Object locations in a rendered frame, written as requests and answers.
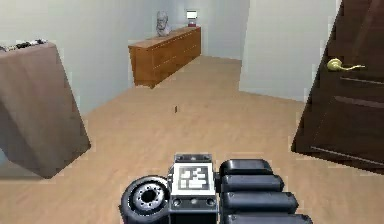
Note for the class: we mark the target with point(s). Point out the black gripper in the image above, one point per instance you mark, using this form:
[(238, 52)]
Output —
[(146, 200)]

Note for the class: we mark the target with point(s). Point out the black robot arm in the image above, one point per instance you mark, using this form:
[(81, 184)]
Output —
[(246, 193)]

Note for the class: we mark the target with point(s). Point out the brown cabinet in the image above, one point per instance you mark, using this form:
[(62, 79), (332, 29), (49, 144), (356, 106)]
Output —
[(36, 110)]

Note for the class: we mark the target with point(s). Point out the orange wooden sideboard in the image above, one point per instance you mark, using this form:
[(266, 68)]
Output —
[(165, 55)]

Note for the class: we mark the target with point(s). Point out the grey bust statue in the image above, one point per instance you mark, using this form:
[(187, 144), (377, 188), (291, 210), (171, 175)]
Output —
[(162, 23)]

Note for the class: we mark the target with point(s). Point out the white table lamp red base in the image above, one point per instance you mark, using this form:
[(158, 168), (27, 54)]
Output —
[(191, 18)]

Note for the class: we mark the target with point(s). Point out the small black objects on cabinet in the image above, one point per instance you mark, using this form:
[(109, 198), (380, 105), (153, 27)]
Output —
[(25, 44)]

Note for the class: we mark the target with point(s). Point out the dark brown room door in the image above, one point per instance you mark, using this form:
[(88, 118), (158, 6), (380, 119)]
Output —
[(350, 90)]

